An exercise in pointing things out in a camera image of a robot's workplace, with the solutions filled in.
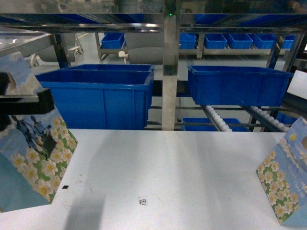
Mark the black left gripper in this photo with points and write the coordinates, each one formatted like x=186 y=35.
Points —
x=37 y=103

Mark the flower gift bag with figures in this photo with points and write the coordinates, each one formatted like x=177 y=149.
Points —
x=35 y=150

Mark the large blue crate front left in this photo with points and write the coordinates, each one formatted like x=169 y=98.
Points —
x=101 y=99

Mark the blue crate behind front crate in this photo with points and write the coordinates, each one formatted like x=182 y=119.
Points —
x=115 y=67

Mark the small QR code sticker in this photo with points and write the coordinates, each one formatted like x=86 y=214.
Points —
x=143 y=200

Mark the blue crate right on rollers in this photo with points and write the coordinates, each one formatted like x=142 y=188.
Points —
x=244 y=86

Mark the steel centre post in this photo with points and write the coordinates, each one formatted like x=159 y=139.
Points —
x=170 y=68

